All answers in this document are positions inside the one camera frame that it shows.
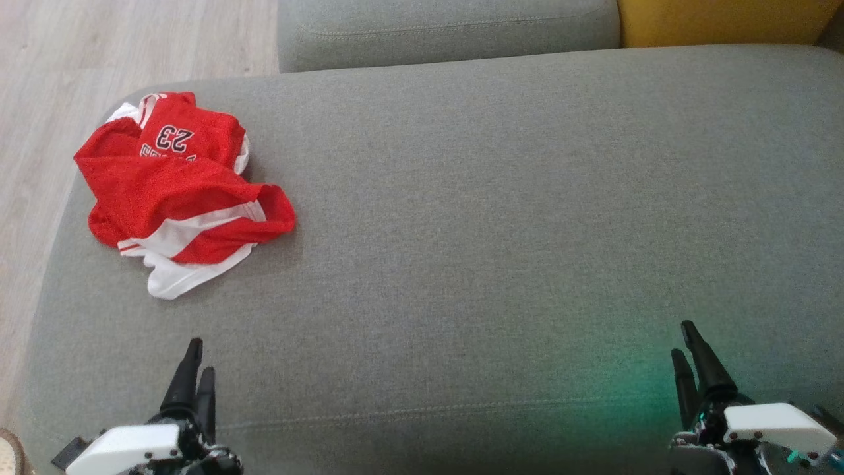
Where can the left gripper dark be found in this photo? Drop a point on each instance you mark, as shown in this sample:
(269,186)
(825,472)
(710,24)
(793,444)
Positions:
(198,455)

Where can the yellow cushion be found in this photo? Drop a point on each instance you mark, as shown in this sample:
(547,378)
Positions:
(725,20)

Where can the brown grey cushion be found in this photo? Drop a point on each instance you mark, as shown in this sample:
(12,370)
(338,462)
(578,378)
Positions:
(836,34)

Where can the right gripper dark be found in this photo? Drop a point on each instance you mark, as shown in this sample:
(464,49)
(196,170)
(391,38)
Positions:
(709,435)

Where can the grey sofa seat cushion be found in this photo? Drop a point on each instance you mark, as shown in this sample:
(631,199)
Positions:
(461,231)

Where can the beige woven laundry basket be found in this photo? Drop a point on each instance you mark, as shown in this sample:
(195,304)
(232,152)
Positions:
(10,455)

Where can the grey sofa back cushion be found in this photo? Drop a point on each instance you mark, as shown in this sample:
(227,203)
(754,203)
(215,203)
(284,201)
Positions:
(448,33)

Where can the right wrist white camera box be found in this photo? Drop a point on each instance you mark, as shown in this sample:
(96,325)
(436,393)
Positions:
(771,425)

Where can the red white jersey number 23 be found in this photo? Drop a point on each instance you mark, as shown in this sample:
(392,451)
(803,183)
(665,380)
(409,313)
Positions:
(198,128)

